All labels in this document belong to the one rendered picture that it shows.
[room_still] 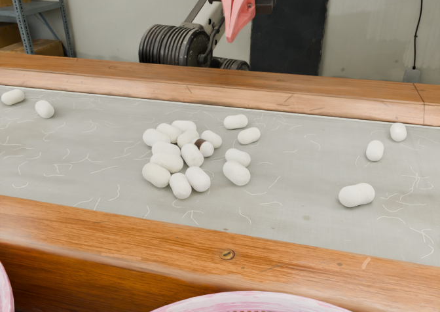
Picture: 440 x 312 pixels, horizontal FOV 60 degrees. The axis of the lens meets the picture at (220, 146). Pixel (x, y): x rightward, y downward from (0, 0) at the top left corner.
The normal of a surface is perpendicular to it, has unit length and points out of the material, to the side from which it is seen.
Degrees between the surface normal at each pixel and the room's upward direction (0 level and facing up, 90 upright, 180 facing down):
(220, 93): 45
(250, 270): 0
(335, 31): 90
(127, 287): 90
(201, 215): 0
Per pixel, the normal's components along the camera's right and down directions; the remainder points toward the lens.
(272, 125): 0.00, -0.88
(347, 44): -0.29, 0.46
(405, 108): -0.17, -0.29
